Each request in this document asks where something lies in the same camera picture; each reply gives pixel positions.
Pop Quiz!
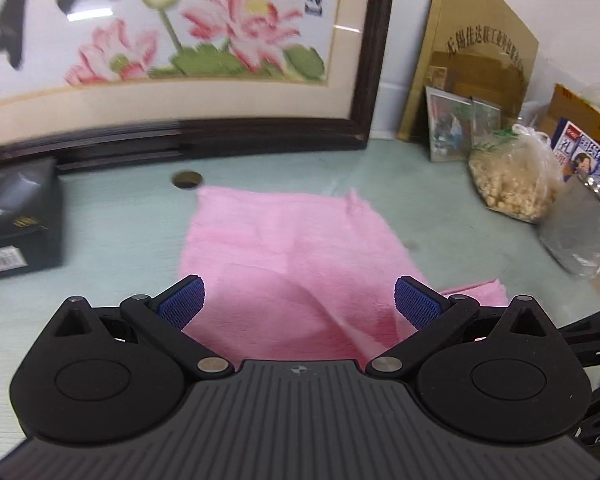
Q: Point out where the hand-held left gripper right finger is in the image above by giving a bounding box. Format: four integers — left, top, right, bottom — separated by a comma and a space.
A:
366, 275, 553, 378

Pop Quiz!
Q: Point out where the plastic bag of popcorn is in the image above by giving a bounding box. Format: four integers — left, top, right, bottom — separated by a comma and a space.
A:
467, 124, 565, 224

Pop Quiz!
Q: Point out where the framed lotus cross-stitch picture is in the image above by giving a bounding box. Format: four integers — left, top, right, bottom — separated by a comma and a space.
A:
0, 0, 398, 176

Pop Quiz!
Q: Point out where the blue printed box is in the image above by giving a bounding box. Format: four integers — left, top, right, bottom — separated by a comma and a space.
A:
550, 117, 600, 192

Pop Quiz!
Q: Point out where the cardboard box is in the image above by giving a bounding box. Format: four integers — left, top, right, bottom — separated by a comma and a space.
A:
537, 82, 600, 153

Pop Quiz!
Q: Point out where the large framed photo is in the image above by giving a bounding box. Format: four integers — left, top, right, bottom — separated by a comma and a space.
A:
425, 85, 474, 163

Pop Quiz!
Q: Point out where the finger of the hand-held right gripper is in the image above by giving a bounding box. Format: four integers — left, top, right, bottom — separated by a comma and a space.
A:
555, 306, 600, 361

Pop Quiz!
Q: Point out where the gold plaque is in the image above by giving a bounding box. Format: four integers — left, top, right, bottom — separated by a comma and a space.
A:
397, 0, 540, 143

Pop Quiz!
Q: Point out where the black charger box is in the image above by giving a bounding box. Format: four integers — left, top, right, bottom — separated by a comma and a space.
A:
0, 156, 66, 283

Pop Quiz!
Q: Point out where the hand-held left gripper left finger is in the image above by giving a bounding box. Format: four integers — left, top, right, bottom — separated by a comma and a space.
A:
52, 274, 233, 378

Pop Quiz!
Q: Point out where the small framed photo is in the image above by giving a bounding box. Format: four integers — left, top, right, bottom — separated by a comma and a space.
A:
470, 97, 503, 150

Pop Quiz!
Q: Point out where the pink towel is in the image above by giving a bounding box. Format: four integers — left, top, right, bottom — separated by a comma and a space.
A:
179, 186, 509, 367

